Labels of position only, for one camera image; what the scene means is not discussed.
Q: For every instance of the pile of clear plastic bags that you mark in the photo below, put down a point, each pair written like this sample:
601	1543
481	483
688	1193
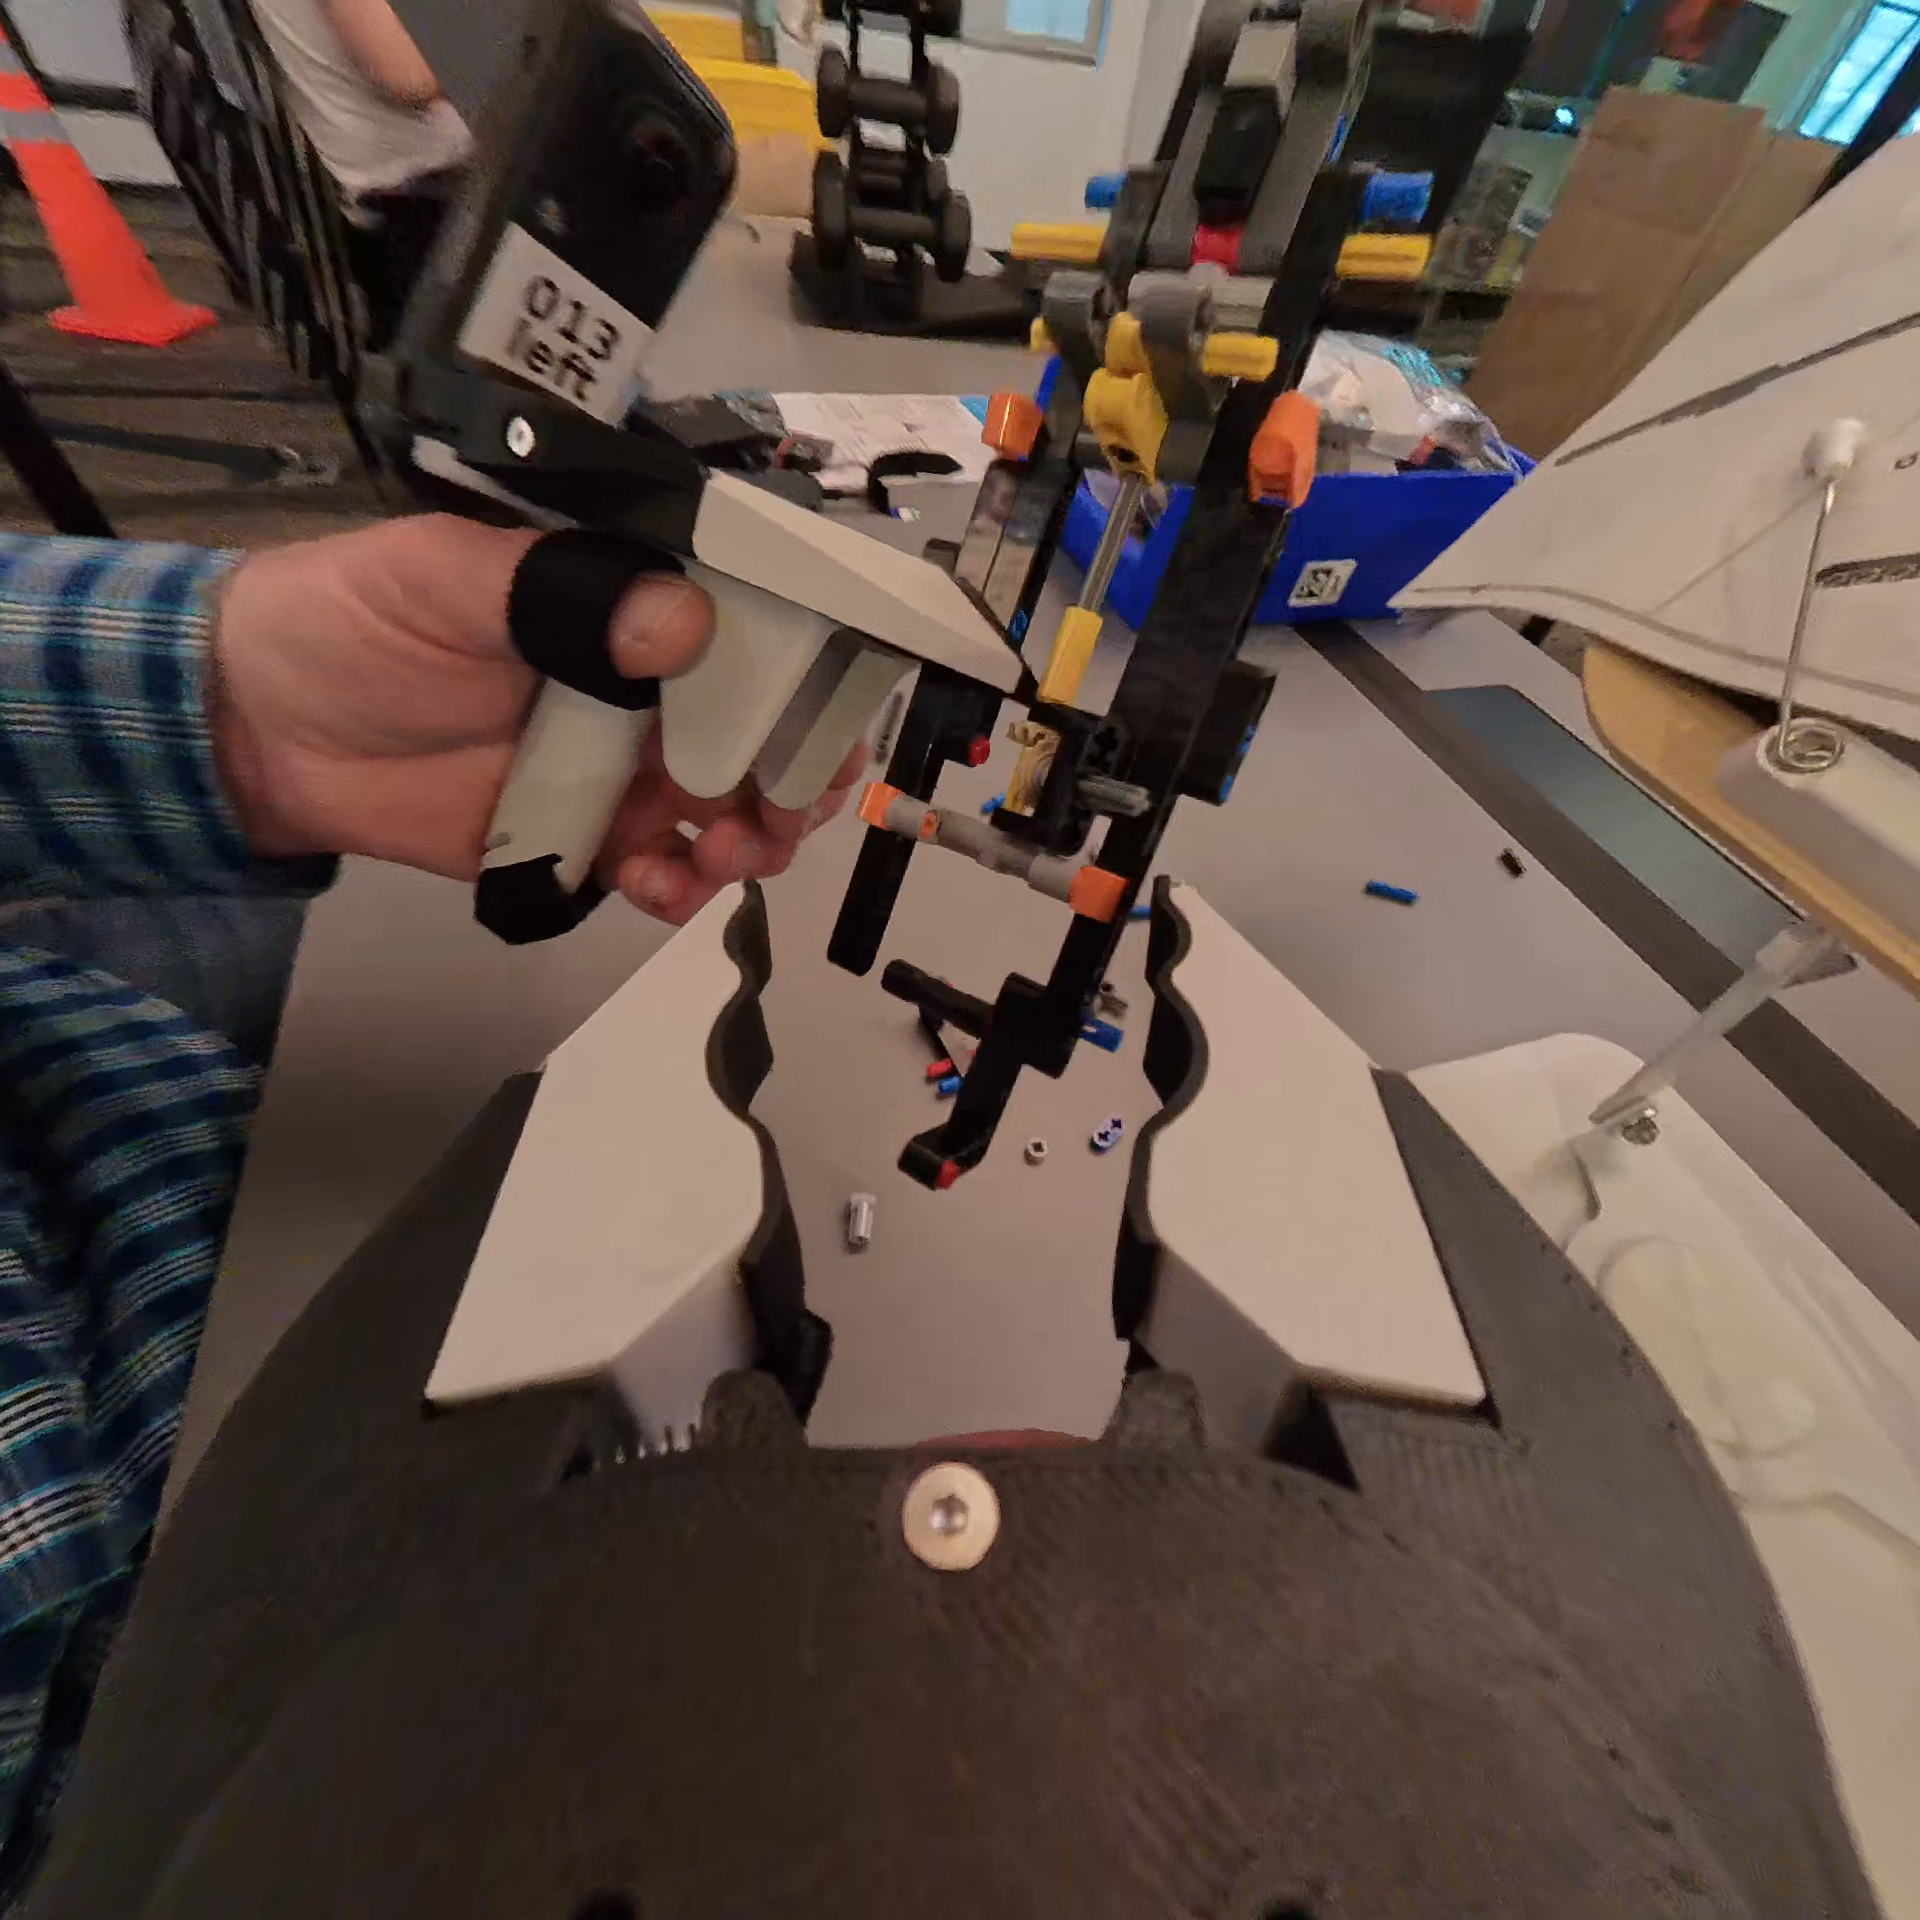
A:
1412	404

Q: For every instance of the light grey lego connector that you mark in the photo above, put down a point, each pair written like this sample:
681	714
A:
859	1218

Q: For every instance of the page holder clip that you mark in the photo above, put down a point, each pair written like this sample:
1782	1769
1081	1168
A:
1808	599

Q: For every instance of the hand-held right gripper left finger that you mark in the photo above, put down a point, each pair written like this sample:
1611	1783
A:
615	1201

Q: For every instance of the lego instruction booklet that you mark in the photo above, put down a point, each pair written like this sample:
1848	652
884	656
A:
1724	450

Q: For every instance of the black lego chassis assembly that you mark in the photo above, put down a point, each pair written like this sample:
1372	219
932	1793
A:
1201	629

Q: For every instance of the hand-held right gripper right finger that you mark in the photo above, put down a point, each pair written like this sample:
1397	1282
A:
1291	1201

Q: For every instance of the rack of black dumbbells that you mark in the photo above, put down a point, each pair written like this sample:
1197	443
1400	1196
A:
886	181

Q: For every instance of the brown cardboard box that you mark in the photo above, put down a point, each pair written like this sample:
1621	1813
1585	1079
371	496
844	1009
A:
1635	255

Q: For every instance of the blue bin with marker label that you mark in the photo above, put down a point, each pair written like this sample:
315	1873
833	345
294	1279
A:
1382	556

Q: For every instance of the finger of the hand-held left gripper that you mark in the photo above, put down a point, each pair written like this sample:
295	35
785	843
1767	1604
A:
839	586

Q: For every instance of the yellow storage bin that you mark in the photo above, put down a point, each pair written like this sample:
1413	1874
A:
750	90

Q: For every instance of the white paper sheet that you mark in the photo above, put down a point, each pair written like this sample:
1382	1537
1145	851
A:
886	421

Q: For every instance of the person's left hand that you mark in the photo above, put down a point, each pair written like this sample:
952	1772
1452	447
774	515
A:
359	691

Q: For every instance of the white book stand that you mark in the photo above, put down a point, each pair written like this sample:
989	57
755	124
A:
1724	1275

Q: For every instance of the orange traffic cone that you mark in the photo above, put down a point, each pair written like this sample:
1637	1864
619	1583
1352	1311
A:
89	211

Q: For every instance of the black oblong object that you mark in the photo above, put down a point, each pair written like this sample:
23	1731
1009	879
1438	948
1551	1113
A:
908	469

